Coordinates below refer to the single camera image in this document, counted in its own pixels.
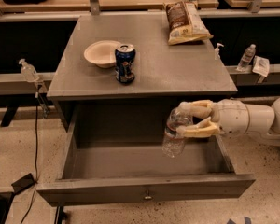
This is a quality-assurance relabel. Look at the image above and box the grey cabinet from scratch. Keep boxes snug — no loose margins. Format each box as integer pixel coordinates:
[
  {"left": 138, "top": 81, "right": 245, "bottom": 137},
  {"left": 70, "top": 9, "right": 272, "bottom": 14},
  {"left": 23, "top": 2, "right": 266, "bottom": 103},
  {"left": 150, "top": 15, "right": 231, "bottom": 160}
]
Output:
[{"left": 48, "top": 13, "right": 237, "bottom": 127}]

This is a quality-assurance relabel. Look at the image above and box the background water bottle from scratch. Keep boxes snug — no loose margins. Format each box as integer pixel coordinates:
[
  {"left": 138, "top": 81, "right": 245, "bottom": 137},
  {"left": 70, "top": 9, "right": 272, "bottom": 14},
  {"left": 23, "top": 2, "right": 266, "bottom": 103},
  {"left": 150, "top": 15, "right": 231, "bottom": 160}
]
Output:
[{"left": 236, "top": 44, "right": 256, "bottom": 71}]

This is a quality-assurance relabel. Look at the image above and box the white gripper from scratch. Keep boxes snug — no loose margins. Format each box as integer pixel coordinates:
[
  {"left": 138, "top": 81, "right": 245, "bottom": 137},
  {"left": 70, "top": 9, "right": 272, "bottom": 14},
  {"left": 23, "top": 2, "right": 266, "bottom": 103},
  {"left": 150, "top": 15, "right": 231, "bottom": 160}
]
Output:
[{"left": 176, "top": 99, "right": 249, "bottom": 138}]

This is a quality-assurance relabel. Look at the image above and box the blue soda can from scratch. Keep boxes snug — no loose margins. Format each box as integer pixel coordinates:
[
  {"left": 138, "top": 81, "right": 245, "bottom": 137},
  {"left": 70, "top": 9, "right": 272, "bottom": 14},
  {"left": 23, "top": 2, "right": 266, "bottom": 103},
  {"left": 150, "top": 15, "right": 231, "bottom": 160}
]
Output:
[{"left": 115, "top": 44, "right": 136, "bottom": 84}]

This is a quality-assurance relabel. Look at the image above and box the clear plastic water bottle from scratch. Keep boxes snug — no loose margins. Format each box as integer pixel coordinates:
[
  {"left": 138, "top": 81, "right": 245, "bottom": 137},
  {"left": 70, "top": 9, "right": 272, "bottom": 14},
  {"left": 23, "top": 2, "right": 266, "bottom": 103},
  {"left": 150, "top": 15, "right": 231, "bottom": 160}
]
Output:
[{"left": 162, "top": 107, "right": 193, "bottom": 158}]

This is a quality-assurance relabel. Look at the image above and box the open grey top drawer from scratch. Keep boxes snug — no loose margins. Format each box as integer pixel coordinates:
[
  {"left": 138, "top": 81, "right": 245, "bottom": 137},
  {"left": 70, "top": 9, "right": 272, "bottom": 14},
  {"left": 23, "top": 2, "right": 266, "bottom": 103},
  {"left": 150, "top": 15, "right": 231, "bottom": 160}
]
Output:
[{"left": 37, "top": 100, "right": 255, "bottom": 206}]

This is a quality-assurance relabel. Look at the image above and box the brown chip bag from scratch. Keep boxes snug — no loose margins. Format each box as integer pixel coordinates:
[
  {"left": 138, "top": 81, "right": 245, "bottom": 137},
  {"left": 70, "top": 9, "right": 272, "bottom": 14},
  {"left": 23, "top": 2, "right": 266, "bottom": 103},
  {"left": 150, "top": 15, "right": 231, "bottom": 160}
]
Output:
[{"left": 164, "top": 1, "right": 213, "bottom": 45}]

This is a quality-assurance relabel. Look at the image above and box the black cable left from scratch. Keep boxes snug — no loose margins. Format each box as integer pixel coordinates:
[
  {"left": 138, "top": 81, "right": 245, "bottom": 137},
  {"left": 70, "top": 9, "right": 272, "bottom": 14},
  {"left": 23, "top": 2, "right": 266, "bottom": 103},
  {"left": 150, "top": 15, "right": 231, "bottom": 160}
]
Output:
[{"left": 19, "top": 91, "right": 41, "bottom": 224}]

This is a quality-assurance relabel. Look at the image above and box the white crumpled packet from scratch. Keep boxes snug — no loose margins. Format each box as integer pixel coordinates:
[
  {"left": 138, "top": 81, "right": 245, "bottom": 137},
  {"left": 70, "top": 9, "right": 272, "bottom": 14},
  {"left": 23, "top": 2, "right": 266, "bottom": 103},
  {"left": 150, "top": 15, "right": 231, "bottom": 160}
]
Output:
[{"left": 252, "top": 56, "right": 270, "bottom": 77}]

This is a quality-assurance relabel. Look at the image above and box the black device on floor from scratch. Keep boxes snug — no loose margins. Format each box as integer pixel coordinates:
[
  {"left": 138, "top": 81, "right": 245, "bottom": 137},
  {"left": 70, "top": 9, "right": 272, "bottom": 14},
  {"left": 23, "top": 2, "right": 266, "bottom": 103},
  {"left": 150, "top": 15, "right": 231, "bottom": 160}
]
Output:
[{"left": 11, "top": 173, "right": 35, "bottom": 195}]

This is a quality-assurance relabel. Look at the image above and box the hand sanitizer pump bottle left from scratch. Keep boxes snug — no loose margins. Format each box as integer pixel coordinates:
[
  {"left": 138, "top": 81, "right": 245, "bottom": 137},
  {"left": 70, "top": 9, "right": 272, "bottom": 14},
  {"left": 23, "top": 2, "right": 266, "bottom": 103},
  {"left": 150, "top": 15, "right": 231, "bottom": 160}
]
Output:
[{"left": 19, "top": 59, "right": 40, "bottom": 83}]

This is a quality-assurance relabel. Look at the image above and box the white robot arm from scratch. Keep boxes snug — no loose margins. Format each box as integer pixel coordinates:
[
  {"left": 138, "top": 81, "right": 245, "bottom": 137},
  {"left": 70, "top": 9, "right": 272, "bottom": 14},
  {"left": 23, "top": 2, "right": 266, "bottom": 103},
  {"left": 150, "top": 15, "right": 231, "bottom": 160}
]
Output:
[{"left": 176, "top": 97, "right": 280, "bottom": 147}]

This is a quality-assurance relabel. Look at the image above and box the small pump bottle right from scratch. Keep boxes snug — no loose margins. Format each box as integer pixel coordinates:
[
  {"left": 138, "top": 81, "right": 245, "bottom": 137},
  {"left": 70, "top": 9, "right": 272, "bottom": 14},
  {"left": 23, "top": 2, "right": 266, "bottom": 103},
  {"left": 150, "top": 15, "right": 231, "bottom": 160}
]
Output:
[{"left": 214, "top": 43, "right": 224, "bottom": 60}]

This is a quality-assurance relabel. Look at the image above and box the white paper bowl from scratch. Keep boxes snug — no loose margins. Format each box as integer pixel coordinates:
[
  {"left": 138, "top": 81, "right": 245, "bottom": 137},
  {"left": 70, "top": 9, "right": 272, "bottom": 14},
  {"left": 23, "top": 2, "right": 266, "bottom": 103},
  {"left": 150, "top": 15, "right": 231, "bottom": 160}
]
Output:
[{"left": 84, "top": 40, "right": 120, "bottom": 68}]

